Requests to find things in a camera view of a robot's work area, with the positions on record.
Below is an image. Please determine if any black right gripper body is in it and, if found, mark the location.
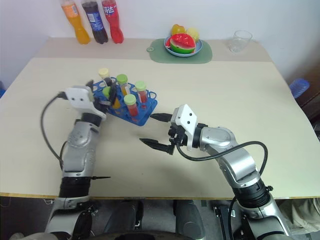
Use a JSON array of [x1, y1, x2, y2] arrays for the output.
[[167, 121, 188, 152]]

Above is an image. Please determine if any yellow toy fruit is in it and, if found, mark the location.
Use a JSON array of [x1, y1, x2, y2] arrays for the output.
[[186, 27, 202, 43]]

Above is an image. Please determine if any green silicone mat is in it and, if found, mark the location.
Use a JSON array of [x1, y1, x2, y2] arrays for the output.
[[146, 37, 214, 65]]

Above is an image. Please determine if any dark cola bottle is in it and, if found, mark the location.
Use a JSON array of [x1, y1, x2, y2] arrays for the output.
[[80, 0, 109, 45]]

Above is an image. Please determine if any orange soda bottle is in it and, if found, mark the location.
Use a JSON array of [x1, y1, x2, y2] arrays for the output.
[[61, 0, 92, 46]]

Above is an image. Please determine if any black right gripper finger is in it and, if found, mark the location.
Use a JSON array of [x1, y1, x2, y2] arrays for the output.
[[139, 137, 176, 156], [149, 112, 174, 124]]

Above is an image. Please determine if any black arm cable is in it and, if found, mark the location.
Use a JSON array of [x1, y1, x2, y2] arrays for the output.
[[175, 140, 269, 181], [40, 91, 68, 172]]

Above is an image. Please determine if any light blue plate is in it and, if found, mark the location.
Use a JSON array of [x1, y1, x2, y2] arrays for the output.
[[163, 36, 204, 58]]

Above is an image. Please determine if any blue plastic stool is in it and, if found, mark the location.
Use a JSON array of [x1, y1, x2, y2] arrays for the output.
[[289, 77, 311, 100]]

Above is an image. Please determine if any green-capped orange liquid test tube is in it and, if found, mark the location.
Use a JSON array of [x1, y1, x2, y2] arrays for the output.
[[116, 73, 131, 97]]

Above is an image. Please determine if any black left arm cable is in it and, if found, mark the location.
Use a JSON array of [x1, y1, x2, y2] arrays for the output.
[[40, 91, 68, 172]]

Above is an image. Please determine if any clear plastic cup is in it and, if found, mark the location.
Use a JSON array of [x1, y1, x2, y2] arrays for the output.
[[226, 29, 254, 54]]

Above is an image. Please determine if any yellow orange toy pepper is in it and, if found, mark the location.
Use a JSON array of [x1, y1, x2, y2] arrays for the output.
[[170, 23, 187, 37]]

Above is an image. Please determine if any dark rounded shape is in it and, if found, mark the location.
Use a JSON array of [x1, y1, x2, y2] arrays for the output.
[[103, 199, 145, 235], [173, 199, 205, 240]]

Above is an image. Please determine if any green-capped yellow liquid test tube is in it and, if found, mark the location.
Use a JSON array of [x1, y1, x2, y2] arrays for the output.
[[102, 86, 121, 110]]

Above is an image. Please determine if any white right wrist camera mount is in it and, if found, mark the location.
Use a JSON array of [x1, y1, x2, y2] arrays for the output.
[[171, 103, 198, 152]]

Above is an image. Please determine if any dark brown furniture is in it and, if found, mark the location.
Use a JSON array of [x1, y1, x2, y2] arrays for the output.
[[296, 63, 320, 141]]

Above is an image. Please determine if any red soda bottle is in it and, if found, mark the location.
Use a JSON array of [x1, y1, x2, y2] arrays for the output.
[[101, 0, 125, 45]]

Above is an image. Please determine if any green-capped red liquid test tube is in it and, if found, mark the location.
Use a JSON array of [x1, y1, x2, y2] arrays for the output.
[[134, 80, 149, 105], [123, 93, 140, 119]]

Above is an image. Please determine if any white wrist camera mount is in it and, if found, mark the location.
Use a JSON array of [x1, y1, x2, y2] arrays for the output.
[[64, 85, 107, 118], [171, 103, 198, 152]]

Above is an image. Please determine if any blue test tube rack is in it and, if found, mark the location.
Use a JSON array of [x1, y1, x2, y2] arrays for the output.
[[90, 76, 159, 127]]

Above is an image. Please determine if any toy watermelon slice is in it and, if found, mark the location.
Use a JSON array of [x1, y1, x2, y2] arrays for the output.
[[165, 33, 197, 55]]

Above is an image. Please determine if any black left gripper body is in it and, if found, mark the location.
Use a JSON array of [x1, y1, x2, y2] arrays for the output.
[[92, 96, 113, 115]]

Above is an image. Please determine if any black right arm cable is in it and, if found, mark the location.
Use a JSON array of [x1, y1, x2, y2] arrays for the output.
[[175, 140, 269, 181]]

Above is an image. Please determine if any beige cloth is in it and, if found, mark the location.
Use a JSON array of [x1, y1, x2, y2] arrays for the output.
[[276, 198, 320, 235]]

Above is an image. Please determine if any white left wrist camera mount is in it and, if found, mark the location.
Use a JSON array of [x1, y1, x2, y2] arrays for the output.
[[64, 85, 107, 118]]

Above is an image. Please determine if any yellow-capped dark liquid test tube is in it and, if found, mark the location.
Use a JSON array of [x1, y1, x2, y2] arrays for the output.
[[98, 67, 114, 87]]

